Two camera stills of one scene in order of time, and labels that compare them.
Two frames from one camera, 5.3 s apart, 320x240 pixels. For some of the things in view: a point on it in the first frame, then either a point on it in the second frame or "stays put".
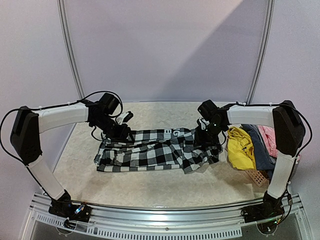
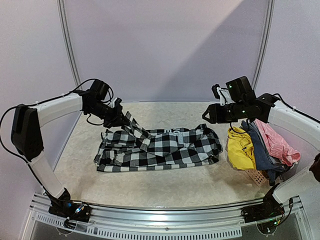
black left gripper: [122, 134] -> [118, 118]
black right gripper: [201, 139] -> [217, 113]
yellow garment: [240, 149] stays put
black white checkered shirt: [165, 149] stays put
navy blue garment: [264, 161] stays put
